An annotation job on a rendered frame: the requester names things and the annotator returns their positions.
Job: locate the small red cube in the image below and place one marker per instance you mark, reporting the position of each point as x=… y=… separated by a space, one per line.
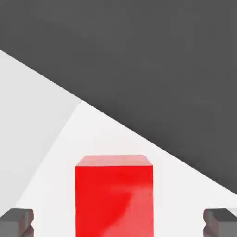
x=114 y=200

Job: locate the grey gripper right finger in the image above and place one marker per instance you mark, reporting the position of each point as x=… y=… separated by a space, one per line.
x=222 y=224

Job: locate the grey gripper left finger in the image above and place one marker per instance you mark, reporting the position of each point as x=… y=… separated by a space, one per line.
x=14 y=222

